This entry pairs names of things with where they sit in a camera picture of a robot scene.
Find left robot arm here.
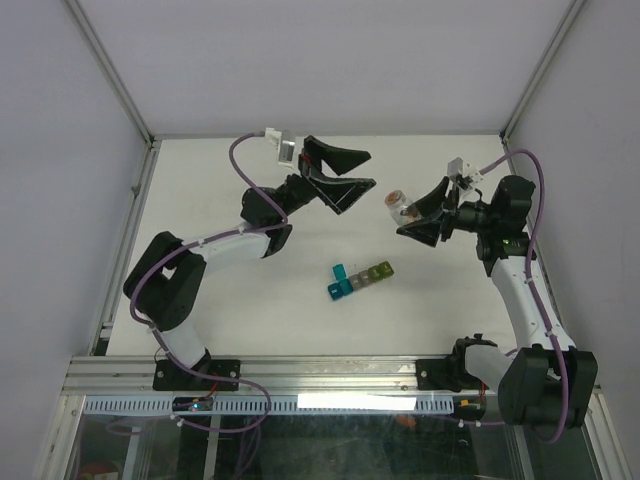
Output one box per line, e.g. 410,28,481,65
123,136,376,389

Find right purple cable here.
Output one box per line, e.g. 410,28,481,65
479,148,574,444

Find grey slotted cable duct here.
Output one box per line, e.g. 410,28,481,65
84,393,454,417

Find aluminium frame post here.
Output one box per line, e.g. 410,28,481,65
499,0,588,146
62,0,155,148

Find purple cable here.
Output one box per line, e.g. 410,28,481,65
479,148,574,444
128,129,289,431

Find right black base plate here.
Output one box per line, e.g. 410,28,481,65
415,351,511,393

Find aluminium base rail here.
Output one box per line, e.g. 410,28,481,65
62,355,441,395

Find clear pill bottle with capsules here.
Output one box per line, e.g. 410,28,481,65
384,190,422,227

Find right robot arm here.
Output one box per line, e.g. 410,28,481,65
396,175,598,434

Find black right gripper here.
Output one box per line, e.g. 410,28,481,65
396,176,498,247

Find multicolour weekly pill organizer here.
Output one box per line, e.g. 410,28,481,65
327,261,395,301

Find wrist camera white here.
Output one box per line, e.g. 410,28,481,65
447,157,484,193
265,128,302,170

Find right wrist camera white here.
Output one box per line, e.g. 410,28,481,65
447,157,484,193

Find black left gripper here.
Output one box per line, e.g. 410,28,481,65
277,138,377,223

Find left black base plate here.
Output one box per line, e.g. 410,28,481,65
152,351,241,392

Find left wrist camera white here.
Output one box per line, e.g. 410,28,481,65
265,128,302,170

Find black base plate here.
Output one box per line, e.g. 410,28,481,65
415,351,511,393
152,351,241,392

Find right aluminium frame post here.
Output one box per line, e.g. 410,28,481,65
499,0,588,146

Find left aluminium frame post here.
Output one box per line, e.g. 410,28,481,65
62,0,155,148

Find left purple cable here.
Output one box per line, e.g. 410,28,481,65
128,129,289,431

